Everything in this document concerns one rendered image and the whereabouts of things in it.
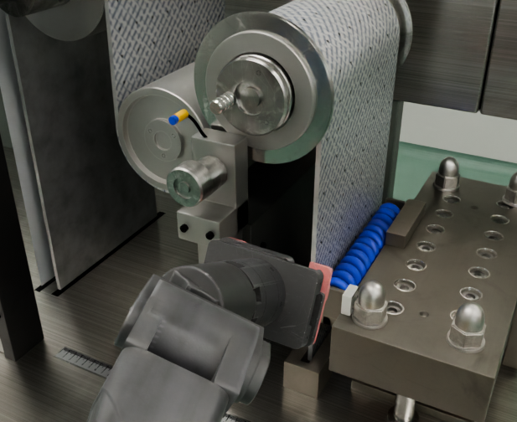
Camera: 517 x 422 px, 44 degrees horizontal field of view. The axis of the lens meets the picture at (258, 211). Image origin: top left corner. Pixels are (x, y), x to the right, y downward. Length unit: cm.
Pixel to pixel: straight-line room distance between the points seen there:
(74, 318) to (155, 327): 56
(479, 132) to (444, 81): 254
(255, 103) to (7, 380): 46
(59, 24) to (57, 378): 41
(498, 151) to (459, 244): 266
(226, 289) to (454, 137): 309
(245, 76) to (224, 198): 13
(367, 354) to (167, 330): 34
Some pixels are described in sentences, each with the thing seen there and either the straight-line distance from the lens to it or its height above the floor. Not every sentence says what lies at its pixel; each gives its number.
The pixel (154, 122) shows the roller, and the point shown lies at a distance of 71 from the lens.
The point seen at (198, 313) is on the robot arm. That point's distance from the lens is 37.
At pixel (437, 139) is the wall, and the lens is 351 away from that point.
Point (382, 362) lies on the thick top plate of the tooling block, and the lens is 67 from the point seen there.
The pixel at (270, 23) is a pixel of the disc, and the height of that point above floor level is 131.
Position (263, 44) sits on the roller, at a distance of 60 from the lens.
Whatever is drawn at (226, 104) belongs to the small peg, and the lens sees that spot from 60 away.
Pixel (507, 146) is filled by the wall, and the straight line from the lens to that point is 345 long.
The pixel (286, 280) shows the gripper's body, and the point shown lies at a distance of 52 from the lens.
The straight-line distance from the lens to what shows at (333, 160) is 66.
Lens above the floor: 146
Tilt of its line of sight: 30 degrees down
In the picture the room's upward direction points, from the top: straight up
